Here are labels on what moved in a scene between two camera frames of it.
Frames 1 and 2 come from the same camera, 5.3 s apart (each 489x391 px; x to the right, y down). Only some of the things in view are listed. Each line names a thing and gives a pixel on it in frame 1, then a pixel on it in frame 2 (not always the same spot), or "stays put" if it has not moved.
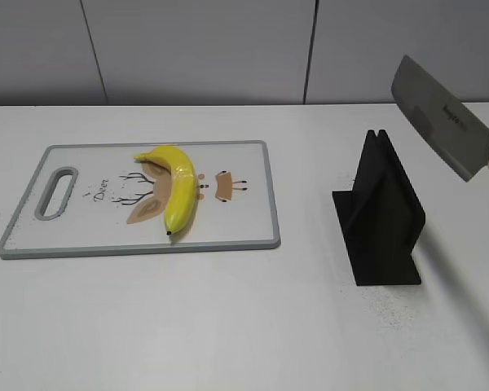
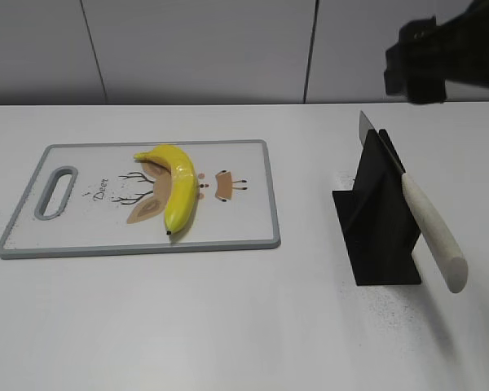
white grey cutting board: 98,199 stays put
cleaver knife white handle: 467,144 -> 449,261
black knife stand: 381,218 stays put
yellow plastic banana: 181,198 stays put
